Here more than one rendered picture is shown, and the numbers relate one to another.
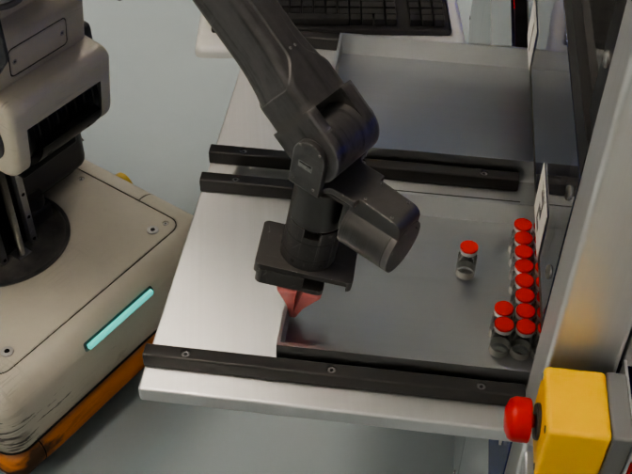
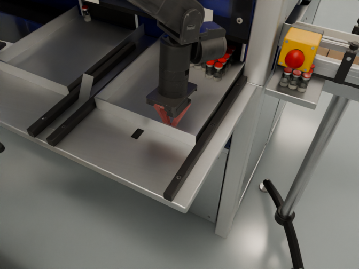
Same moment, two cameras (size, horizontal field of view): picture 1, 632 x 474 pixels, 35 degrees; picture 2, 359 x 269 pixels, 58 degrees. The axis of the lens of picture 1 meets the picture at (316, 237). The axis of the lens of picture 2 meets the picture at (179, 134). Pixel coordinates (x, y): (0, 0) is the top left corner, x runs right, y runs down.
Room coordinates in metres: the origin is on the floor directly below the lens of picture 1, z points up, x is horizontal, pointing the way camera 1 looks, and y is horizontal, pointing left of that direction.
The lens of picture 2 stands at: (0.54, 0.46, 1.40)
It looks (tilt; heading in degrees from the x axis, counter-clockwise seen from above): 47 degrees down; 291
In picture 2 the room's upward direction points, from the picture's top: straight up
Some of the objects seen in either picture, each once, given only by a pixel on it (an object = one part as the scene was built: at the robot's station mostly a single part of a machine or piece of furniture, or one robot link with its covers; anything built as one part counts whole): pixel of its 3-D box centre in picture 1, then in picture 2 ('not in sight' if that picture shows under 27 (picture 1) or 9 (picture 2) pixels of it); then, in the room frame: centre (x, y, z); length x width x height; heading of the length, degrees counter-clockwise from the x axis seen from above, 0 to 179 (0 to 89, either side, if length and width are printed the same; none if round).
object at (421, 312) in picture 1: (442, 282); (178, 79); (0.78, -0.14, 0.90); 0.34 x 0.26 x 0.04; 83
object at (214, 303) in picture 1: (390, 196); (109, 83); (0.95, -0.09, 0.87); 0.70 x 0.48 x 0.02; 173
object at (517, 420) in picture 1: (526, 419); (295, 58); (0.52, -0.19, 0.99); 0.04 x 0.04 x 0.04; 83
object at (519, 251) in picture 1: (521, 286); (194, 58); (0.77, -0.23, 0.90); 0.18 x 0.02 x 0.05; 173
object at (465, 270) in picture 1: (466, 260); not in sight; (0.81, -0.17, 0.90); 0.02 x 0.02 x 0.04
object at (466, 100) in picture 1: (451, 104); (73, 45); (1.12, -0.18, 0.90); 0.34 x 0.26 x 0.04; 83
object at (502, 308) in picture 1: (501, 322); (209, 69); (0.71, -0.20, 0.90); 0.02 x 0.02 x 0.05
